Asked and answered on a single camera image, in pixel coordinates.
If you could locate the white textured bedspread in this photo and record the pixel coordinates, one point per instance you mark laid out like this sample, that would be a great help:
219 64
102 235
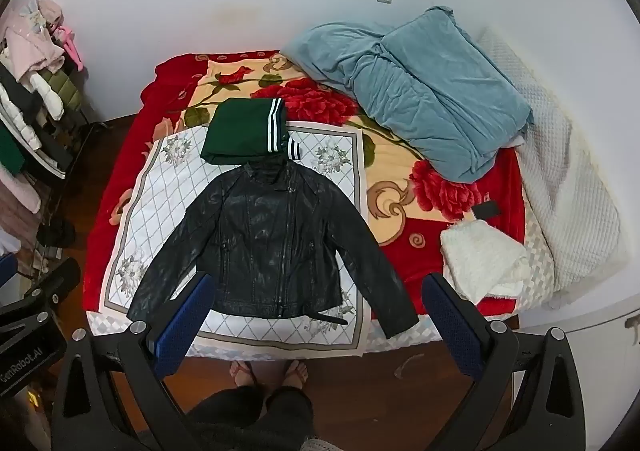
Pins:
565 191

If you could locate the small black flat object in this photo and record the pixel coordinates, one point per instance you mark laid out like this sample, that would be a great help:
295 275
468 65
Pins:
486 210

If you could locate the green garment with striped cuffs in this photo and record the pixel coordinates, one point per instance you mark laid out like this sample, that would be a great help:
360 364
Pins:
240 131

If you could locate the red floral blanket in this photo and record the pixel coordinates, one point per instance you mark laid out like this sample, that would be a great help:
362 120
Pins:
410 258

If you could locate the pile of assorted clothes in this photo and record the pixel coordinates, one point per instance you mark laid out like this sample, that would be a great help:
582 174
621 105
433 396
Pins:
30 81

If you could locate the white cabinet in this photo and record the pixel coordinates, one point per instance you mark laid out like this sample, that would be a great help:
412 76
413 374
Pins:
590 316

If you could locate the person's legs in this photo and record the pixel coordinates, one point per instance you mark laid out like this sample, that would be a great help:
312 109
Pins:
250 416

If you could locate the metal clothes rack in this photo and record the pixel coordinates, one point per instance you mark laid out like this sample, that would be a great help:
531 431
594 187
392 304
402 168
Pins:
47 211

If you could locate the blue blanket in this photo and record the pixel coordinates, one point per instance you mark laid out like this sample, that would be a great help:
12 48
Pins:
425 96

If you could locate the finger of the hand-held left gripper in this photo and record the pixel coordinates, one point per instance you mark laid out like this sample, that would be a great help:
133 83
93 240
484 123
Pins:
60 278
7 278

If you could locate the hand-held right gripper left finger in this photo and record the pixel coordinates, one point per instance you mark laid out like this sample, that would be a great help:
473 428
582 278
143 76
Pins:
184 321

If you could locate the white quilted floral cloth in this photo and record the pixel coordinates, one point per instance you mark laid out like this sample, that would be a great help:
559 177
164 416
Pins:
150 211

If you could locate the white fluffy garment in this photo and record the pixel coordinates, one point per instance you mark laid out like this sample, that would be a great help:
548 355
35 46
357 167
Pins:
480 256

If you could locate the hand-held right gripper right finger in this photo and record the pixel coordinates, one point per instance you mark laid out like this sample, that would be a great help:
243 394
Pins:
450 326

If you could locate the black leather jacket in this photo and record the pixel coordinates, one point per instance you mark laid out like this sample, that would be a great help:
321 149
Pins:
270 241

